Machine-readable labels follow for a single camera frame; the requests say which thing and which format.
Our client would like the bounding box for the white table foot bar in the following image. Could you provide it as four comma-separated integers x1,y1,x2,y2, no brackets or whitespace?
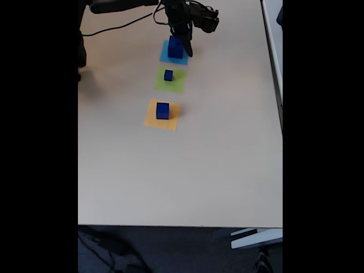
229,227,283,250

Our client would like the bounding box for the medium blue cube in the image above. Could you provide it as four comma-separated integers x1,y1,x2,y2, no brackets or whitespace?
156,102,171,120

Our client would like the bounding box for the black floor cable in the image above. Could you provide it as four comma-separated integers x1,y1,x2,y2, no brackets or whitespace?
78,227,148,273

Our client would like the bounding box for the green paper square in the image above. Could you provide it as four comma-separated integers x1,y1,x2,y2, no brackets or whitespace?
154,65,188,94

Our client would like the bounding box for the orange paper square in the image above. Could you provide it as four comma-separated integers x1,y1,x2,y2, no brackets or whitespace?
144,98,181,131

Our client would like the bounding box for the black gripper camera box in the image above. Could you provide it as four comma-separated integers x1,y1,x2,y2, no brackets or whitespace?
195,5,220,33

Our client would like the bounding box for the large blue cube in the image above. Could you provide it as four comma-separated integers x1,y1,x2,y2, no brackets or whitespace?
167,35,184,60

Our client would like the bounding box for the blue paper square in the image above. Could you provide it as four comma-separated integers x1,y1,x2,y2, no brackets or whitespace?
159,39,192,66

